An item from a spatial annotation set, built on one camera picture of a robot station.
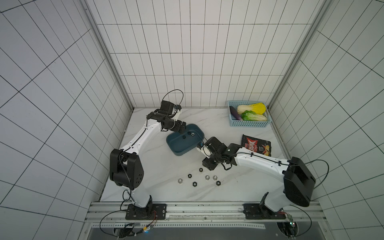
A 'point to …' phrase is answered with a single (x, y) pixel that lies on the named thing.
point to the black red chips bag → (262, 146)
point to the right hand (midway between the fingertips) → (201, 163)
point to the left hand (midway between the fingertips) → (175, 129)
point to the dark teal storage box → (181, 144)
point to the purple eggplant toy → (234, 113)
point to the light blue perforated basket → (234, 122)
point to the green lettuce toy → (251, 115)
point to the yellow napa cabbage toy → (258, 108)
